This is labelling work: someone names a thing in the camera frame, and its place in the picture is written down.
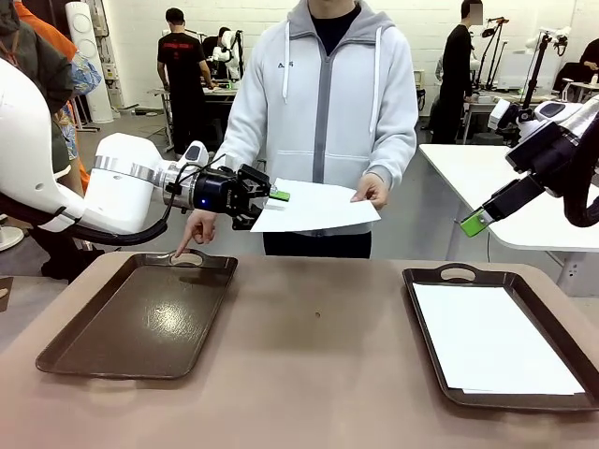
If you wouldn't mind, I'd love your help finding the orange garment figure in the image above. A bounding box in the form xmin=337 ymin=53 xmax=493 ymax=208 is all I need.
xmin=13 ymin=0 xmax=93 ymax=193

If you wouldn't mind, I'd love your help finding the person's right hand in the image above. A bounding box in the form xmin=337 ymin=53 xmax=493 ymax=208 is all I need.
xmin=173 ymin=209 xmax=219 ymax=259

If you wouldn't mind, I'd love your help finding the man in black long sleeves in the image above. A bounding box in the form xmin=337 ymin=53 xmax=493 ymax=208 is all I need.
xmin=430 ymin=0 xmax=483 ymax=145

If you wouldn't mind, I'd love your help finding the white table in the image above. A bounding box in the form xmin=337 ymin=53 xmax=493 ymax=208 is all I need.
xmin=418 ymin=142 xmax=599 ymax=297

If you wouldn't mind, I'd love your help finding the person's left forearm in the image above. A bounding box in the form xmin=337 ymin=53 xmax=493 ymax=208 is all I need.
xmin=369 ymin=130 xmax=419 ymax=191

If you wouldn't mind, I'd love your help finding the white tower air conditioner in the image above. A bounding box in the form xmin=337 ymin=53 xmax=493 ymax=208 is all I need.
xmin=64 ymin=0 xmax=116 ymax=124

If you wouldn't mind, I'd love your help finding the black right arm hose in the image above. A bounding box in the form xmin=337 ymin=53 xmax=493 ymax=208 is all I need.
xmin=561 ymin=135 xmax=599 ymax=229

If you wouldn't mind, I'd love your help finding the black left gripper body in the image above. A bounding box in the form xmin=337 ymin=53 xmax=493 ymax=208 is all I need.
xmin=193 ymin=167 xmax=242 ymax=216

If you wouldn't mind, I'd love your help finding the person's left hand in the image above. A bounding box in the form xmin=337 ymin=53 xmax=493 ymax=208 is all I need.
xmin=350 ymin=172 xmax=390 ymax=210

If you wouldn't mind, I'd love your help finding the seated person in black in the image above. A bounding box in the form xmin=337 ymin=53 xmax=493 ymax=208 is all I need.
xmin=579 ymin=39 xmax=599 ymax=71

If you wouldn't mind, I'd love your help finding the black tripod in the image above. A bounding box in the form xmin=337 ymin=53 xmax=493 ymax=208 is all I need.
xmin=519 ymin=28 xmax=556 ymax=111

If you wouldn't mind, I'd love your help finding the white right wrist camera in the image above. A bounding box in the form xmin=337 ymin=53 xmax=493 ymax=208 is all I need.
xmin=489 ymin=97 xmax=535 ymax=133

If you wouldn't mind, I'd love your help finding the background work desk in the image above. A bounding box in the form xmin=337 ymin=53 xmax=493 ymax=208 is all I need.
xmin=460 ymin=88 xmax=562 ymax=141

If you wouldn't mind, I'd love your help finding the white round stand base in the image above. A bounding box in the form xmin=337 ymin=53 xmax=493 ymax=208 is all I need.
xmin=0 ymin=226 xmax=25 ymax=253

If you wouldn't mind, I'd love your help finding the man in red-print black shirt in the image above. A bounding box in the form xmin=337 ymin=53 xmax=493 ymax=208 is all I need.
xmin=156 ymin=7 xmax=214 ymax=158

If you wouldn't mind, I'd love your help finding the person in grey-white hoodie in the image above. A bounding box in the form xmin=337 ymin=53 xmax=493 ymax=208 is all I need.
xmin=215 ymin=0 xmax=419 ymax=259

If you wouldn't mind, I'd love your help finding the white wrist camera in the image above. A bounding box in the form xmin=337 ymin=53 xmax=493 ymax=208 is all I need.
xmin=183 ymin=140 xmax=211 ymax=166
xmin=489 ymin=97 xmax=535 ymax=133

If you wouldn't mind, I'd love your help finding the blue patterned cloth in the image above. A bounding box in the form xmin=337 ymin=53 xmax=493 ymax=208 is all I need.
xmin=58 ymin=50 xmax=103 ymax=160

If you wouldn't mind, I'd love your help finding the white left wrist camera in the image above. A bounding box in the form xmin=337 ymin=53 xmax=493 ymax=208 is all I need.
xmin=183 ymin=140 xmax=211 ymax=166

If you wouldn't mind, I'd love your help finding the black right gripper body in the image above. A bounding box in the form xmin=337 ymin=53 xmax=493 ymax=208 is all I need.
xmin=504 ymin=123 xmax=580 ymax=198

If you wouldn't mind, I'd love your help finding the person's right forearm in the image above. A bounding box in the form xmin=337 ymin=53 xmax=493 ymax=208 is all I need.
xmin=215 ymin=111 xmax=263 ymax=173

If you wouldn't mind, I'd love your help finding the brown plastic serving tray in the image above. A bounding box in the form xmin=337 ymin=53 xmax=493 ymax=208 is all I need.
xmin=402 ymin=263 xmax=599 ymax=413
xmin=35 ymin=248 xmax=239 ymax=381

